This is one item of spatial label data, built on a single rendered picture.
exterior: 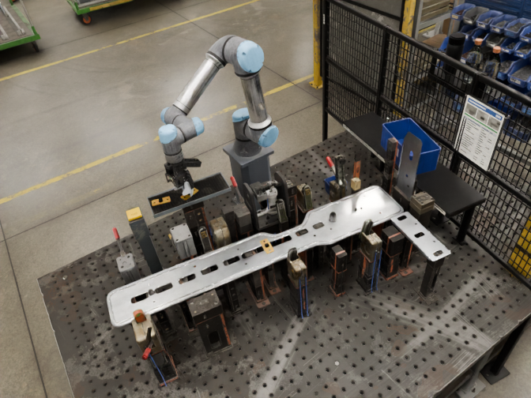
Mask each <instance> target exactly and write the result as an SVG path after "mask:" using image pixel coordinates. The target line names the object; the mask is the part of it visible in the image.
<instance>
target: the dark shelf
mask: <svg viewBox="0 0 531 398"><path fill-rule="evenodd" d="M383 123H386V121H385V120H383V119H382V118H380V117H379V116H378V115H377V114H376V113H375V112H373V111H372V112H369V113H366V114H364V115H360V116H357V117H355V118H350V119H348V120H345V121H343V122H342V126H343V127H344V128H346V130H347V131H348V132H350V134H352V135H353V136H354V137H355V138H356V139H357V140H359V141H360V142H361V143H362V144H363V145H365V146H366V147H367V148H368V149H369V150H370V151H372V152H373V153H374V154H375V155H376V156H377V157H378V158H379V159H380V160H381V161H382V162H384V163H385V161H384V159H385V158H386V150H385V149H384V148H383V147H382V146H381V139H382V124H383ZM398 168H399V166H398V165H397V164H396V163H395V167H394V172H395V173H396V174H397V173H398ZM416 179H417V180H418V182H417V186H416V191H417V192H418V193H420V192H422V191H425V192H426V193H428V194H429V195H430V196H431V197H433V198H434V199H435V205H434V207H435V208H437V209H438V210H439V211H440V212H441V213H442V214H443V215H444V216H445V217H446V218H450V217H452V216H456V215H457V214H460V213H462V212H464V211H467V210H469V209H471V208H474V207H476V206H478V205H481V204H483V203H485V201H486V197H484V196H483V195H482V194H481V193H479V192H478V191H476V190H475V189H473V188H472V187H471V186H470V185H469V184H468V183H466V182H465V181H463V180H462V179H461V178H459V177H458V176H456V174H455V173H453V172H452V171H450V170H449V169H448V168H446V167H445V166H443V165H442V164H441V163H440V162H439V161H438V162H437V165H436V169H435V170H433V171H428V172H424V173H421V174H418V175H416Z"/></svg>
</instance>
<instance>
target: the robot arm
mask: <svg viewBox="0 0 531 398"><path fill-rule="evenodd" d="M205 56H206V59H205V60H204V62H203V63H202V64H201V65H200V67H199V68H198V70H197V71H196V73H195V74H194V75H193V76H192V78H191V79H190V81H189V83H188V84H187V85H186V87H185V88H184V89H183V91H182V92H181V94H180V95H179V97H178V98H177V100H176V101H175V102H174V103H173V105H172V106H171V107H166V108H164V109H163V110H162V111H161V114H160V118H161V120H162V122H163V123H165V124H166V125H164V126H161V127H160V129H159V131H158V134H159V138H160V142H161V144H162V147H163V150H164V155H165V158H166V160H167V162H166V163H165V164H164V167H165V170H166V173H165V176H166V179H167V182H168V183H169V182H172V184H174V190H178V189H181V188H182V189H183V196H185V195H187V194H190V196H191V197H192V196H193V192H194V181H193V179H192V178H191V175H190V172H189V171H188V170H187V169H186V168H187V167H200V166H201V161H200V160H199V159H195V158H194V159H184V157H183V150H182V147H181V144H183V143H185V142H187V141H189V140H191V139H192V138H194V137H197V136H198V135H199V134H201V133H203V132H204V130H205V127H204V125H203V122H202V121H201V119H200V118H198V117H194V118H191V119H188V118H187V117H186V116H187V115H188V113H189V112H190V110H191V109H192V107H193V106H194V105H195V104H196V102H197V101H198V99H199V98H200V96H201V95H202V93H203V92H204V91H205V90H206V88H207V87H208V85H209V84H210V82H211V81H212V79H213V78H214V77H215V76H216V74H217V72H218V71H219V70H220V69H223V68H224V67H225V66H226V65H227V64H228V63H230V64H232V65H233V68H234V71H235V75H236V76H237V77H239V78H240V81H241V85H242V88H243V94H244V97H245V100H246V104H247V108H241V109H238V110H237V111H235V112H234V113H233V115H232V121H233V126H234V132H235V143H234V152H235V154H236V155H237V156H241V157H252V156H256V155H257V154H259V153H260V151H261V150H262V147H265V148H266V147H269V146H270V145H272V144H273V143H274V142H275V141H276V139H277V137H278V134H279V130H278V128H277V127H276V126H274V125H273V123H272V119H271V117H270V115H268V114H267V111H266V105H265V100H264V96H263V92H262V86H261V81H260V77H259V74H258V73H259V72H260V71H261V68H262V65H263V64H262V62H264V53H263V50H262V49H261V48H260V46H259V45H257V44H256V43H254V42H252V41H250V40H246V39H243V38H240V37H238V36H234V35H228V36H224V37H222V38H220V39H219V40H217V41H216V42H215V43H214V44H213V45H212V46H211V47H210V49H209V50H208V52H207V53H206V54H205ZM167 176H168V177H169V178H170V179H168V178H167Z"/></svg>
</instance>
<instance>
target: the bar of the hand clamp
mask: <svg viewBox="0 0 531 398"><path fill-rule="evenodd" d="M334 159H335V171H336V182H337V184H338V185H339V189H340V180H341V181H342V182H343V184H342V186H343V187H345V171H344V164H345V162H346V160H345V159H344V157H343V156H342V154H340V155H338V156H335V157H334Z"/></svg>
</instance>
